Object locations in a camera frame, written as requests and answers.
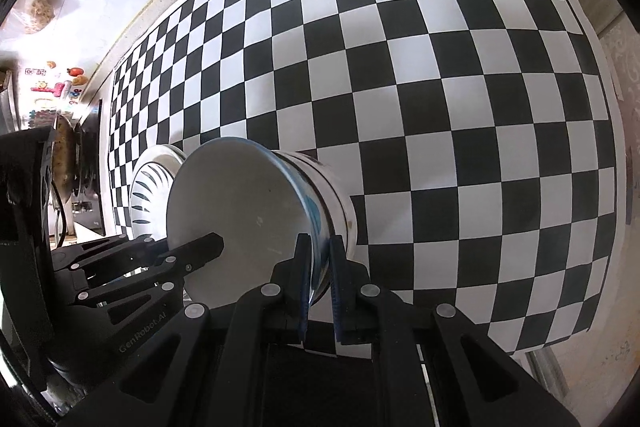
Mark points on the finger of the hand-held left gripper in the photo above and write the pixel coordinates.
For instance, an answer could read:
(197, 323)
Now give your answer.
(110, 249)
(197, 252)

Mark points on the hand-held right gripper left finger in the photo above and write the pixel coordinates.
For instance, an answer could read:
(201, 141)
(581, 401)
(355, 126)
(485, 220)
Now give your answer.
(303, 292)

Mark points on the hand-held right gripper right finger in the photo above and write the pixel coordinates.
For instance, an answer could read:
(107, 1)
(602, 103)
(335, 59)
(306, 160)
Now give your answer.
(337, 294)

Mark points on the white bowl with floral print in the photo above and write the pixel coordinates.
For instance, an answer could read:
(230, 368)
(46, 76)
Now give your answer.
(235, 217)

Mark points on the black striped white plate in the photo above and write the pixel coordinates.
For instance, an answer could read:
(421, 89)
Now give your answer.
(142, 197)

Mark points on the clear bag of snacks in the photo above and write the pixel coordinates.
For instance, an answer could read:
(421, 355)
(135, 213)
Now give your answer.
(39, 13)

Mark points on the black and white checkered mat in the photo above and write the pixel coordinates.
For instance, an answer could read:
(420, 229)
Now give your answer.
(400, 82)

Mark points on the cluster of colourful wall stickers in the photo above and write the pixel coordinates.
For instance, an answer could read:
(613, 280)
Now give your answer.
(55, 92)

